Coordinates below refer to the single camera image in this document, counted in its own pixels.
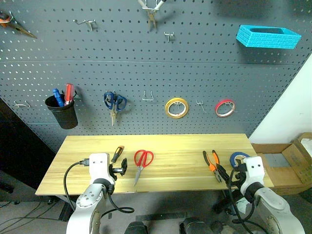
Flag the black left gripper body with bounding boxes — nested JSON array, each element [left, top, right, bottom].
[[108, 164, 123, 181]]

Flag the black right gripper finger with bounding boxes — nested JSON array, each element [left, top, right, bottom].
[[215, 163, 230, 180], [218, 175, 230, 188]]

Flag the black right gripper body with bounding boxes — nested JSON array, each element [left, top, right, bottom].
[[225, 162, 248, 189]]

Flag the dark grey pegboard wall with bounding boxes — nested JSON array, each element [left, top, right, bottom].
[[0, 0, 312, 154]]

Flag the orange black pliers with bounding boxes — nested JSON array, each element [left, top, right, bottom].
[[202, 149, 224, 184]]

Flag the orange black screwdriver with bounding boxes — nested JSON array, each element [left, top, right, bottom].
[[110, 145, 125, 164]]

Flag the blue tape roll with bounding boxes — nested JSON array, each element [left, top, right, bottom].
[[229, 151, 251, 169]]

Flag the black table leg base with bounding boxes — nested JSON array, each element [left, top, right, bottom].
[[213, 189, 242, 215]]

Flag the open cardboard box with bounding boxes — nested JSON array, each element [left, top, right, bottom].
[[251, 132, 312, 195]]

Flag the dark rounded shape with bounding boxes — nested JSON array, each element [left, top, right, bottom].
[[126, 220, 150, 234], [179, 217, 208, 234]]

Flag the red tape roll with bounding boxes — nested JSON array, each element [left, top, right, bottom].
[[214, 98, 236, 118]]

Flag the yellow tape roll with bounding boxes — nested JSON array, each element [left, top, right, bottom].
[[164, 97, 190, 119]]

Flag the thin metal pegboard hook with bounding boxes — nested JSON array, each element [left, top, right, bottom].
[[195, 99, 207, 114]]

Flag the black plastic cup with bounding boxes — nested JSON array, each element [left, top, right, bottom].
[[44, 94, 79, 130]]

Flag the blue brick pattern box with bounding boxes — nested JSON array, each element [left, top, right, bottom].
[[235, 24, 302, 50]]

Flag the long metal pegboard hook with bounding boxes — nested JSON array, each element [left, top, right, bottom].
[[73, 19, 97, 32]]

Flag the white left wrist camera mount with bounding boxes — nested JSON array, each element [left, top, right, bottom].
[[88, 153, 116, 186]]

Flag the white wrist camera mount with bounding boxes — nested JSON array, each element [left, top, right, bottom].
[[239, 156, 266, 190], [88, 153, 116, 186]]

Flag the red handled scissors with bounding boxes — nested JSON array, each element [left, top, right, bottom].
[[133, 149, 155, 187]]

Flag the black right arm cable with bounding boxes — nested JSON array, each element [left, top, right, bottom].
[[228, 169, 269, 234]]

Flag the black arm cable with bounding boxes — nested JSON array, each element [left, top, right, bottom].
[[228, 169, 269, 234], [63, 158, 135, 215]]

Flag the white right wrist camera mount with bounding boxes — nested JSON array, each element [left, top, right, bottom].
[[239, 156, 266, 190]]

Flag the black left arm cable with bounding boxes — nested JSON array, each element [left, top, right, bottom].
[[63, 158, 135, 215]]

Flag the blue handled scissors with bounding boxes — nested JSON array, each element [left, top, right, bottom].
[[103, 91, 128, 126]]

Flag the red handled screwdriver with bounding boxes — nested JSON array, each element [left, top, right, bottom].
[[63, 83, 75, 106]]

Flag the blue handled screwdriver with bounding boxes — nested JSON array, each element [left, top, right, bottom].
[[52, 88, 65, 107]]

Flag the thin floor cable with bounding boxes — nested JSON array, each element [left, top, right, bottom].
[[0, 199, 63, 229]]

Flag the white handled pliers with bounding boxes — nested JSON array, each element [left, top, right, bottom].
[[137, 0, 169, 32]]

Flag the orange handled long nose pliers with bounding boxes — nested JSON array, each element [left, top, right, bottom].
[[0, 10, 38, 39]]

